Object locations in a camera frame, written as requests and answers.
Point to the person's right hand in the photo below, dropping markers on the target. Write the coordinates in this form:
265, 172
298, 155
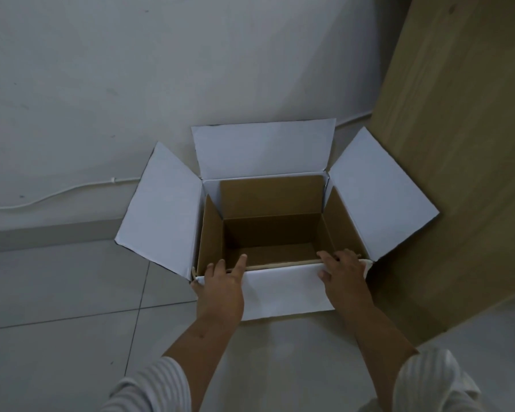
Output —
347, 283

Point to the person's left hand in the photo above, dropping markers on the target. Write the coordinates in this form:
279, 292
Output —
221, 296

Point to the small brown cardboard box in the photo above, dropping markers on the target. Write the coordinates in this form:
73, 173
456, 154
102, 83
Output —
270, 195

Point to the large white cardboard box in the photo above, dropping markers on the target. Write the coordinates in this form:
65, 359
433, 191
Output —
262, 150

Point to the person's left forearm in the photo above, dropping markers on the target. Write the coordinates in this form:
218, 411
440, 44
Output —
201, 343

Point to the person's right forearm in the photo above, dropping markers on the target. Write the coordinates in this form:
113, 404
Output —
382, 343

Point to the striped left shirt sleeve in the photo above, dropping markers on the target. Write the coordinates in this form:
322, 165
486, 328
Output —
154, 390

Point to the striped shirt sleeve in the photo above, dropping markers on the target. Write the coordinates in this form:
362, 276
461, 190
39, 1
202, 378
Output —
429, 386
154, 390

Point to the striped right shirt sleeve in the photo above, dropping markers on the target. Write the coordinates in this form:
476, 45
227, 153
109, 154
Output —
429, 386

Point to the light wooden cabinet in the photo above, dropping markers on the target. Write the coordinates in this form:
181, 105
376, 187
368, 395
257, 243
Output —
468, 145

